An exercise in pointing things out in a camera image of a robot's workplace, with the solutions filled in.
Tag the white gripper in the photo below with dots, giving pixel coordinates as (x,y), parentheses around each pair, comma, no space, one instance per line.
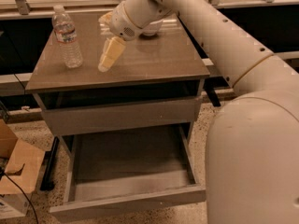
(121,21)

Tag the clear plastic water bottle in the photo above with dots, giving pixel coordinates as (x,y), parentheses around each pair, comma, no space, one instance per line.
(66,36)

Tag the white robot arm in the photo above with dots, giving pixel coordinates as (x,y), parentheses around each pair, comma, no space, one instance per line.
(252,145)

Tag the grey drawer cabinet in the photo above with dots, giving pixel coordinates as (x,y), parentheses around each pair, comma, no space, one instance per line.
(155,68)

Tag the closed grey top drawer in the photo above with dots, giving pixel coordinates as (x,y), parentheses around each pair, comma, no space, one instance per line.
(98,118)

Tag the open grey middle drawer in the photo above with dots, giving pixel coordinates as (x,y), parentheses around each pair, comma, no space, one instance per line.
(127,171)

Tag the white ceramic bowl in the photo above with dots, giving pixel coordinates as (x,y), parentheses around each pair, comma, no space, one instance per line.
(153,28)

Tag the black right cabinet foot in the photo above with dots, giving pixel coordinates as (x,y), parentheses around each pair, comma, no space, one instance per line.
(209,87)

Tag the black cabinet foot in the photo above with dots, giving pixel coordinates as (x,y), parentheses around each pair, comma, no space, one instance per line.
(47,183)
(209,87)

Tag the black left cabinet foot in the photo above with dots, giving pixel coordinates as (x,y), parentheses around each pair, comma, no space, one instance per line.
(47,183)

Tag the brown cardboard box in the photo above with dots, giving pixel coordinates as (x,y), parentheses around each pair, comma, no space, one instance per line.
(21,163)

